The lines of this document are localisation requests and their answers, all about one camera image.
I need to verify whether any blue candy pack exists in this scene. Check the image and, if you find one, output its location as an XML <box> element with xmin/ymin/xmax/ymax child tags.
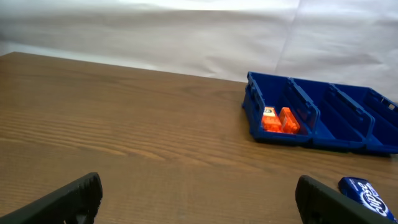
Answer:
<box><xmin>338</xmin><ymin>176</ymin><xmax>398</xmax><ymax>222</ymax></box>

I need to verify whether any orange candy box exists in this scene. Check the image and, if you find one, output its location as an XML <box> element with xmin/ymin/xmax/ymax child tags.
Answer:
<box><xmin>278</xmin><ymin>106</ymin><xmax>301</xmax><ymax>135</ymax></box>
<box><xmin>261</xmin><ymin>106</ymin><xmax>283</xmax><ymax>133</ymax></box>

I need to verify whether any blue tray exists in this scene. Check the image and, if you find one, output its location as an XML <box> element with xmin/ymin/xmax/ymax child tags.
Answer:
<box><xmin>241</xmin><ymin>71</ymin><xmax>398</xmax><ymax>156</ymax></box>

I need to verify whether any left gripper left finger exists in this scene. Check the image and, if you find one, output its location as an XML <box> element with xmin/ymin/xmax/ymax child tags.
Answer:
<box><xmin>0</xmin><ymin>172</ymin><xmax>103</xmax><ymax>224</ymax></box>

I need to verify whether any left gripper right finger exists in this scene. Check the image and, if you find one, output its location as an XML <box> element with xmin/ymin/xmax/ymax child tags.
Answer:
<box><xmin>294</xmin><ymin>174</ymin><xmax>398</xmax><ymax>224</ymax></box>

